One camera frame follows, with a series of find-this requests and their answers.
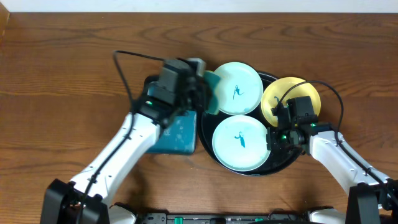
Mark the green yellow sponge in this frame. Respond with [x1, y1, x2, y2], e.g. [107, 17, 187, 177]
[203, 71, 221, 115]

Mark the yellow plate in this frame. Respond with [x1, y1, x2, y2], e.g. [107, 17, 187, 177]
[261, 77, 321, 127]

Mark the white plate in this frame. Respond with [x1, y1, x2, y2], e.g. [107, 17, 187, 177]
[214, 62, 263, 115]
[211, 115, 271, 172]

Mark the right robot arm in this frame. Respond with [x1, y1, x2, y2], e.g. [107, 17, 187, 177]
[266, 123, 397, 223]

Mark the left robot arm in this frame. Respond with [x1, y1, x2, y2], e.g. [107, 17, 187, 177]
[40, 65, 207, 223]

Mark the round black serving tray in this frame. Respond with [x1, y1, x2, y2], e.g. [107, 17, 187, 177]
[196, 71, 310, 177]

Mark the rectangular black water tray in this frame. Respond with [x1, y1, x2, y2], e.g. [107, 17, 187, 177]
[147, 110, 197, 155]

